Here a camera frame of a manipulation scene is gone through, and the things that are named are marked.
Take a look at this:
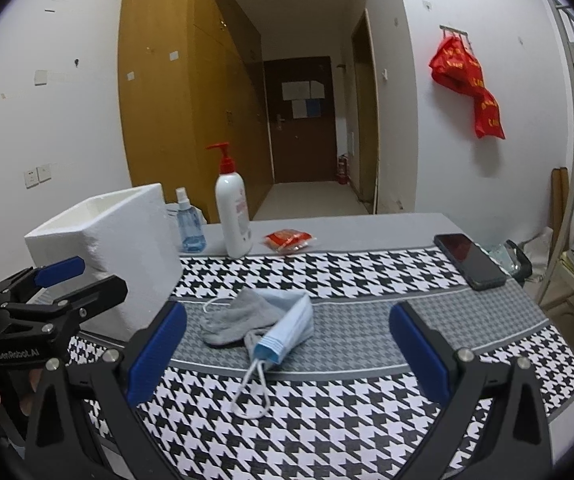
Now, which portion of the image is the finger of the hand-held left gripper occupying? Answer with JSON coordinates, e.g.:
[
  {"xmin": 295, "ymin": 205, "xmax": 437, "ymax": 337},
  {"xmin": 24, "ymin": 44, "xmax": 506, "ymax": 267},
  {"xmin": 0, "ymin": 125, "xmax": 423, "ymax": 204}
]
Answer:
[
  {"xmin": 0, "ymin": 256, "xmax": 86, "ymax": 307},
  {"xmin": 4, "ymin": 275, "xmax": 128, "ymax": 335}
]

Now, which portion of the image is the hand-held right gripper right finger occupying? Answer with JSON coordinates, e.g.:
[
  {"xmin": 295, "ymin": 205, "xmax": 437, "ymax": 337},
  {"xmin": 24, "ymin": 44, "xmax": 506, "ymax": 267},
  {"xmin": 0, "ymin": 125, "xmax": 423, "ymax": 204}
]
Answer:
[{"xmin": 388, "ymin": 301, "xmax": 552, "ymax": 480}]

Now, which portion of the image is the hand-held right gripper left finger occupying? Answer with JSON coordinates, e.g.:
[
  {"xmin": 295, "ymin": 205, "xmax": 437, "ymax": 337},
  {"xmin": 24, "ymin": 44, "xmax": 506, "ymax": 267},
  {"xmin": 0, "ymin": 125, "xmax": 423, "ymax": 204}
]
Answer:
[{"xmin": 24, "ymin": 300, "xmax": 188, "ymax": 480}]

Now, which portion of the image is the white foam box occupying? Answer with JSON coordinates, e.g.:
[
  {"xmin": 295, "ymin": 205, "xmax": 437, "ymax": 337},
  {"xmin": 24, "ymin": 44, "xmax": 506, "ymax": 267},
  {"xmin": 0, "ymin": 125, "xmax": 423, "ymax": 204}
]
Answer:
[{"xmin": 23, "ymin": 182, "xmax": 182, "ymax": 341}]

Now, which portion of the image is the grey sock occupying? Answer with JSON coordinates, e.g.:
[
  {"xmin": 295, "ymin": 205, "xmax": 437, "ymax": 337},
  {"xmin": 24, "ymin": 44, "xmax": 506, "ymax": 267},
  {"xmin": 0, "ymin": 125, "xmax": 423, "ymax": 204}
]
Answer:
[{"xmin": 199, "ymin": 288, "xmax": 300, "ymax": 348}]

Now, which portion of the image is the blue face mask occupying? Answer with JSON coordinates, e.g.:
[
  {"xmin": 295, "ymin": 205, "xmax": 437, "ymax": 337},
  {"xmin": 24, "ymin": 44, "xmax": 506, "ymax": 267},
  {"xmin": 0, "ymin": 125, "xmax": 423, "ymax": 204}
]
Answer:
[{"xmin": 204, "ymin": 287, "xmax": 315, "ymax": 420}]

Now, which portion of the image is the houndstooth tablecloth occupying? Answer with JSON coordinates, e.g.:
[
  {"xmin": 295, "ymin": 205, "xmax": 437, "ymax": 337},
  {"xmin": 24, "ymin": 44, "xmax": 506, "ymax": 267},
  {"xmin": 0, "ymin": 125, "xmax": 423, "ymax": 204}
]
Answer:
[{"xmin": 62, "ymin": 212, "xmax": 574, "ymax": 480}]

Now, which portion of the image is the blue spray bottle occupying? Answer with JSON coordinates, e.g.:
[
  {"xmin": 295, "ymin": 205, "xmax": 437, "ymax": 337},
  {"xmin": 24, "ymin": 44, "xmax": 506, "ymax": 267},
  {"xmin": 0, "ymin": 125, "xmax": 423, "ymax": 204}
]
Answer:
[{"xmin": 174, "ymin": 187, "xmax": 208, "ymax": 254}]

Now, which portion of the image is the black smartphone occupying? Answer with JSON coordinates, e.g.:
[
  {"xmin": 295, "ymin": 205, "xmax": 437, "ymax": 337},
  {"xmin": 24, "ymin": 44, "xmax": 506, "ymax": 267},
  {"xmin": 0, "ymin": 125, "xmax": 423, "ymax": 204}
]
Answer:
[{"xmin": 433, "ymin": 232, "xmax": 508, "ymax": 292}]

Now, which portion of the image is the clear plastic bag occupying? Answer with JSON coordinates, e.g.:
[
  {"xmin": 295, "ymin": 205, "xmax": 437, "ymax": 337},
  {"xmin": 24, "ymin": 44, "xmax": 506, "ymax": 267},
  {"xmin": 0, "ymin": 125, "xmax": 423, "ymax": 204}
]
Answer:
[{"xmin": 482, "ymin": 239, "xmax": 532, "ymax": 283}]

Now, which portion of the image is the white lotion pump bottle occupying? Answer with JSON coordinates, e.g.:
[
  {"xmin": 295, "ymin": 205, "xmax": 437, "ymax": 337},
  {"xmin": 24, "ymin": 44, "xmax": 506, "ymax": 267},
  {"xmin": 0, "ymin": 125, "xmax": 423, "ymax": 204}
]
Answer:
[{"xmin": 206, "ymin": 141, "xmax": 254, "ymax": 259}]

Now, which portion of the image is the red snack packet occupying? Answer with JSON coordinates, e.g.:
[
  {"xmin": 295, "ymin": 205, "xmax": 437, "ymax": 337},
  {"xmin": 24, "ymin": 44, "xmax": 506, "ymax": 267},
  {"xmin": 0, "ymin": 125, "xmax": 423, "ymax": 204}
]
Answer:
[{"xmin": 263, "ymin": 228, "xmax": 320, "ymax": 254}]

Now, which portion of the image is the wooden wardrobe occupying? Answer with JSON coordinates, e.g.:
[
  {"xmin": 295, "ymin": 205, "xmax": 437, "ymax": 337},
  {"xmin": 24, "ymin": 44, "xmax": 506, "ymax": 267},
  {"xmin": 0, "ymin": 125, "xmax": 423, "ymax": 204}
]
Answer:
[{"xmin": 118, "ymin": 0, "xmax": 275, "ymax": 226}]

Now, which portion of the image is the wooden side door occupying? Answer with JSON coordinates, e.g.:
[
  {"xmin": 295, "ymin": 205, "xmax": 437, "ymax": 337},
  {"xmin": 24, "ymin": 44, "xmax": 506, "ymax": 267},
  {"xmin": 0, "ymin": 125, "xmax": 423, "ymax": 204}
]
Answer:
[{"xmin": 351, "ymin": 8, "xmax": 380, "ymax": 211}]

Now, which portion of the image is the dark brown entrance door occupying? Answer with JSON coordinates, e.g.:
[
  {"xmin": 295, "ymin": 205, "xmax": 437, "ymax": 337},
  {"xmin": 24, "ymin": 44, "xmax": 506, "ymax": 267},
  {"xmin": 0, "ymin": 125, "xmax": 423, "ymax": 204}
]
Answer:
[{"xmin": 263, "ymin": 56, "xmax": 338, "ymax": 183}]

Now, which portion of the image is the blue and white paper notice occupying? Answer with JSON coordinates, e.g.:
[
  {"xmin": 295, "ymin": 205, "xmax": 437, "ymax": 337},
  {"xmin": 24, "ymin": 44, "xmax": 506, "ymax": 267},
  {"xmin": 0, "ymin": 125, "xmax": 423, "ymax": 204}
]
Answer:
[{"xmin": 292, "ymin": 100, "xmax": 322, "ymax": 119}]

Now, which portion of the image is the red plastic bag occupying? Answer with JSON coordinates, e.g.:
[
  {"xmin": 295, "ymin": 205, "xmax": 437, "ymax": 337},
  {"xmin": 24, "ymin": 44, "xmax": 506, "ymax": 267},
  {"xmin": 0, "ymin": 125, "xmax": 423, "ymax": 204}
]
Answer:
[{"xmin": 428, "ymin": 35, "xmax": 506, "ymax": 141}]

